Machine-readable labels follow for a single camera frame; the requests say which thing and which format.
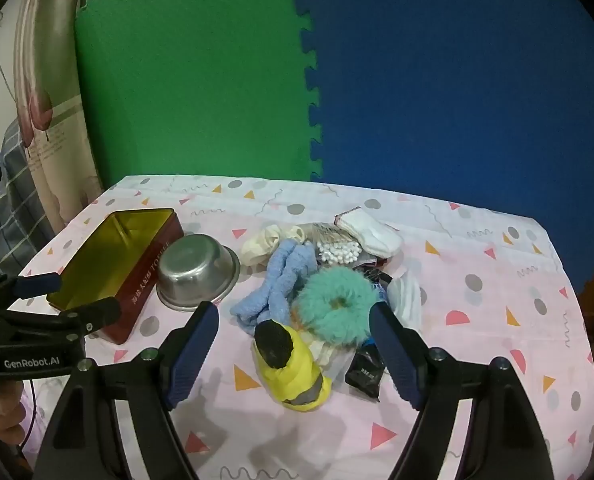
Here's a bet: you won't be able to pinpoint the black and blue snack packet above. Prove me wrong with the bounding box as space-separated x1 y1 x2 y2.
344 266 398 403

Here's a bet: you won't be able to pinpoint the steel bowl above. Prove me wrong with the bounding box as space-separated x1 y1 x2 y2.
156 233 241 312

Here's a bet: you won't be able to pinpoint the cotton swab bag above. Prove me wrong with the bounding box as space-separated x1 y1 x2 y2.
297 222 378 266

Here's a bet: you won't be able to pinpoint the red tin box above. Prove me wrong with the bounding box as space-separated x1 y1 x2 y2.
46 207 185 346

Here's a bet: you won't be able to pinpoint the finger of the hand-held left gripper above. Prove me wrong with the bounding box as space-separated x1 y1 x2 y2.
0 272 62 308
7 296 124 335

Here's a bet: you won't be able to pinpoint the pink printed tablecloth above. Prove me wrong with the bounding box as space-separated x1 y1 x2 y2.
19 175 594 480

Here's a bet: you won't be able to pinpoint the teal fluffy scrunchie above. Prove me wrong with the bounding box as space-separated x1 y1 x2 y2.
293 267 377 345

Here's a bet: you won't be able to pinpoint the white knit glove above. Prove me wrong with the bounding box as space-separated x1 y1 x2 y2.
334 207 403 258

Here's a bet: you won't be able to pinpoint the wall poster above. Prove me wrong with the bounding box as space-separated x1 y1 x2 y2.
14 0 102 228

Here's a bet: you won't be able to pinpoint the grey plaid cloth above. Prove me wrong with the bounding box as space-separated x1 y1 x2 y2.
0 117 58 266

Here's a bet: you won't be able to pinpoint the blue foam mat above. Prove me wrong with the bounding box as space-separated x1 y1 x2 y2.
287 0 594 286

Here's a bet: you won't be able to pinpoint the white face mask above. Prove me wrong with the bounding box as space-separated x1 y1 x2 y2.
387 270 423 333

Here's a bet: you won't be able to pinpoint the cream latex glove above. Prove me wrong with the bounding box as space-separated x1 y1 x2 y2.
240 223 308 267

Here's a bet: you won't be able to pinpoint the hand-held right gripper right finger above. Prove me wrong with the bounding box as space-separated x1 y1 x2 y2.
368 302 558 480

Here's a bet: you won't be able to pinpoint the light blue fuzzy socks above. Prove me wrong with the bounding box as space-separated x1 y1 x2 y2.
229 239 320 336

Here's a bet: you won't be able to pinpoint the person's left hand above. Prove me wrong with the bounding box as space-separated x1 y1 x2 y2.
0 379 26 447

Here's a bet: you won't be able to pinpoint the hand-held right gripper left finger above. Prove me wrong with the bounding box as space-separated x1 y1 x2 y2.
36 301 220 480

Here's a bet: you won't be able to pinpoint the black cable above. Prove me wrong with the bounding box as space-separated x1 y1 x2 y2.
29 380 40 443

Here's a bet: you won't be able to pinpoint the green foam mat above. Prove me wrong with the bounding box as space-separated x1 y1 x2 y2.
74 0 323 188

